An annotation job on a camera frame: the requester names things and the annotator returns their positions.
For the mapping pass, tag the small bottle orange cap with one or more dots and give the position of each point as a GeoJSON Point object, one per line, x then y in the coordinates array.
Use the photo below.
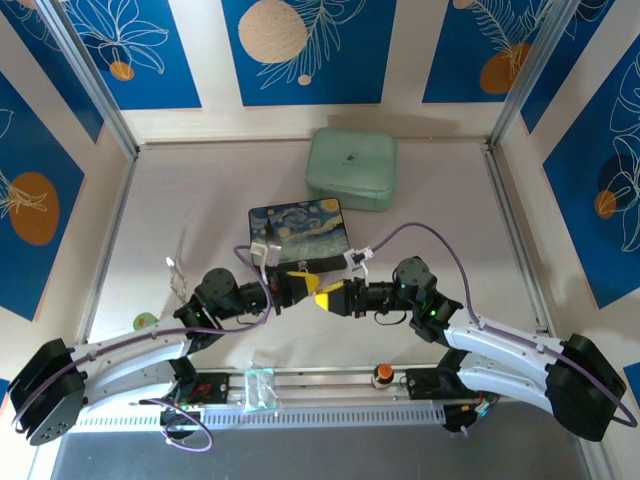
{"type": "Point", "coordinates": [383, 375]}

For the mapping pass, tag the clear plastic hook holder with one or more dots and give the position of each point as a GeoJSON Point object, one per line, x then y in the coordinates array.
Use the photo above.
{"type": "Point", "coordinates": [177, 280]}

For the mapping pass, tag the small green round container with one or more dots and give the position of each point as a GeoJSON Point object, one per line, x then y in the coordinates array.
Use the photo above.
{"type": "Point", "coordinates": [145, 320]}

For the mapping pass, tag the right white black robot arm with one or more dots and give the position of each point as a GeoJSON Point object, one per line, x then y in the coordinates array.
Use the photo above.
{"type": "Point", "coordinates": [500, 335]}

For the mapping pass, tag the small metal padlock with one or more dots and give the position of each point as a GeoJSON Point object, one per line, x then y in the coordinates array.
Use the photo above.
{"type": "Point", "coordinates": [301, 266]}

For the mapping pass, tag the clear plastic bag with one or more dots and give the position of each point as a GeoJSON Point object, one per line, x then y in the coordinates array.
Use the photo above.
{"type": "Point", "coordinates": [260, 390]}

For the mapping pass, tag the starry night print box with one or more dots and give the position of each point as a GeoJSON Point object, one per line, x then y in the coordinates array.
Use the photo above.
{"type": "Point", "coordinates": [300, 230]}

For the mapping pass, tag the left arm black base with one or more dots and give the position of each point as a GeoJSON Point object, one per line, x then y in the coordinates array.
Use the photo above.
{"type": "Point", "coordinates": [205, 390]}

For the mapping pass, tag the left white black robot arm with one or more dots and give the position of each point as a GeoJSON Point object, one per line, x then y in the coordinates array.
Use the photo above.
{"type": "Point", "coordinates": [125, 345]}

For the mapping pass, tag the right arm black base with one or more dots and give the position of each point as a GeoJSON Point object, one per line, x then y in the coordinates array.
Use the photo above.
{"type": "Point", "coordinates": [425, 385]}

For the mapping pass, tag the aluminium frame post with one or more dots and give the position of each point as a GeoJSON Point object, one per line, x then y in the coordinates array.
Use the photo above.
{"type": "Point", "coordinates": [530, 75]}
{"type": "Point", "coordinates": [95, 85]}

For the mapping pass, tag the aluminium mounting rail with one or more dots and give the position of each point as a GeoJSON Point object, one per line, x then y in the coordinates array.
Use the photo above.
{"type": "Point", "coordinates": [325, 382]}

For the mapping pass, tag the mint green zip case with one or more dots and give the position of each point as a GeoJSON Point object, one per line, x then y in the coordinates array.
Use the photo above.
{"type": "Point", "coordinates": [352, 167]}

